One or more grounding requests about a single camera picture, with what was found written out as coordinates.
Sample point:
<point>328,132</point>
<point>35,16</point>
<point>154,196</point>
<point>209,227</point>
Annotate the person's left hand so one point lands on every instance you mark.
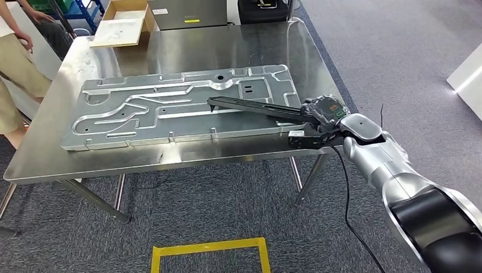
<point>24,40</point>

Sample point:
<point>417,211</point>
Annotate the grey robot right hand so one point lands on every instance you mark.
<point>325,111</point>

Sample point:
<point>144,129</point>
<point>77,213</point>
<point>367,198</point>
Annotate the person's hand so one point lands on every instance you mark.
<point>41,17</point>

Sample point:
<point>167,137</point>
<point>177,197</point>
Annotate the black plastic plate frame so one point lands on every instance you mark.
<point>263,108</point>

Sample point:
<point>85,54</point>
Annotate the person's left forearm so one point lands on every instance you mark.
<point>11,19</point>

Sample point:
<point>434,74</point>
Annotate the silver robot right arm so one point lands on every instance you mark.
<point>395,165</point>

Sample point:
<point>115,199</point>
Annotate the steel workbench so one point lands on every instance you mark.
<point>226,49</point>

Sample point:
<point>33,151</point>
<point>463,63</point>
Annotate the person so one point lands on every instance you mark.
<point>56,37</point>
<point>19,83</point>

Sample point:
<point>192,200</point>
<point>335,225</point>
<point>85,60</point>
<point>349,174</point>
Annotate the green crate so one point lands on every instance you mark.
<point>64,3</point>

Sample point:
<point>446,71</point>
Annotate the cardboard box with white insert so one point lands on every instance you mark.
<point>116,32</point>

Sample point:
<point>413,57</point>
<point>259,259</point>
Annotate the black bag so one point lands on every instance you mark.
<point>263,15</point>

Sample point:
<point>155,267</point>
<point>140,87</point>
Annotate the stamped grey metal panel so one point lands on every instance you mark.
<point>180,130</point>

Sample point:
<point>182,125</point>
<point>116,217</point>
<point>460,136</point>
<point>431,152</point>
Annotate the grey metal case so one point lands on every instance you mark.
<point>188,9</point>

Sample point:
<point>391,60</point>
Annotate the white cabinet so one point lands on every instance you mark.
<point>470,79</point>

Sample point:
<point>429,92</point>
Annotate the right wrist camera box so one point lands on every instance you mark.
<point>301,142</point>

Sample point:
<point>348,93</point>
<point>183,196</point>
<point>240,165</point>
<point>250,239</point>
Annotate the blue metal frame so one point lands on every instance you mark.
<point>90,19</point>

